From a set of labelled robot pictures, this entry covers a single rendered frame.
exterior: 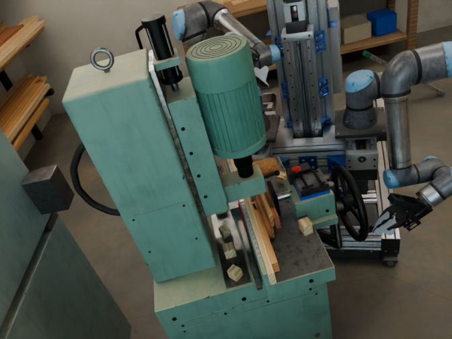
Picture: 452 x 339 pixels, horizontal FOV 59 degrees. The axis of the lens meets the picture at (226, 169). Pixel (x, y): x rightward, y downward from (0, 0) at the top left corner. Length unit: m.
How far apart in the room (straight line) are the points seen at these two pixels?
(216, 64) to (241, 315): 0.86
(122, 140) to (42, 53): 3.86
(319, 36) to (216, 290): 1.17
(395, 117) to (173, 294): 0.96
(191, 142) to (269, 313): 0.69
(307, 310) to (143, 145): 0.84
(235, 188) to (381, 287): 1.23
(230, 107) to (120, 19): 3.53
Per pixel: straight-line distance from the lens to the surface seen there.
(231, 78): 1.04
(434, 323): 2.22
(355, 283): 2.31
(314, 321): 1.61
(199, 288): 1.38
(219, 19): 1.82
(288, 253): 1.27
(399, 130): 1.50
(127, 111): 1.03
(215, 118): 1.11
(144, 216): 1.22
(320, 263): 1.24
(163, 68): 1.06
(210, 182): 1.22
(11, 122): 3.66
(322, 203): 1.36
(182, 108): 1.08
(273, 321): 1.54
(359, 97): 1.83
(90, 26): 4.63
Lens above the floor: 1.87
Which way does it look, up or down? 36 degrees down
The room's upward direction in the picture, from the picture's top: 15 degrees counter-clockwise
